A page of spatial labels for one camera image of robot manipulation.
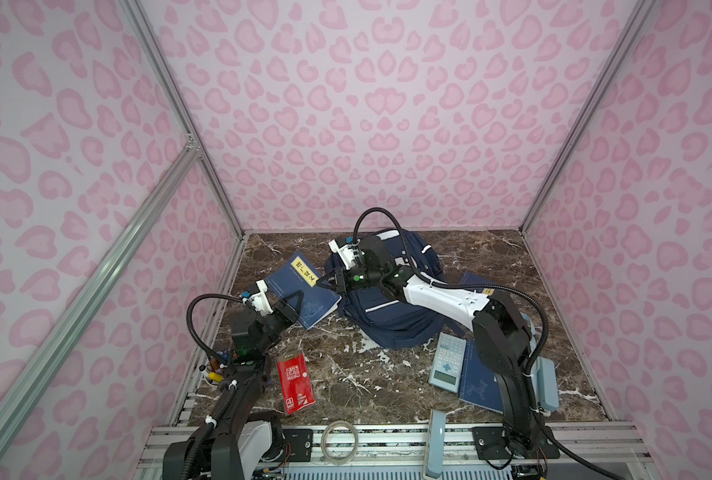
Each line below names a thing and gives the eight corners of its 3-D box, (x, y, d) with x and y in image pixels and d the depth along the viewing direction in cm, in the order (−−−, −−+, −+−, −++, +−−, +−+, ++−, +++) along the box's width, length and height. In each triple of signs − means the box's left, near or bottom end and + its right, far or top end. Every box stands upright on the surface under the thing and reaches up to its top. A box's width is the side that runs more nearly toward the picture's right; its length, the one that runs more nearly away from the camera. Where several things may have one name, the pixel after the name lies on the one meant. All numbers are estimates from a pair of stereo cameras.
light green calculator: (427, 382, 85) (428, 380, 83) (438, 334, 94) (439, 331, 93) (457, 393, 83) (459, 391, 81) (465, 342, 92) (467, 339, 91)
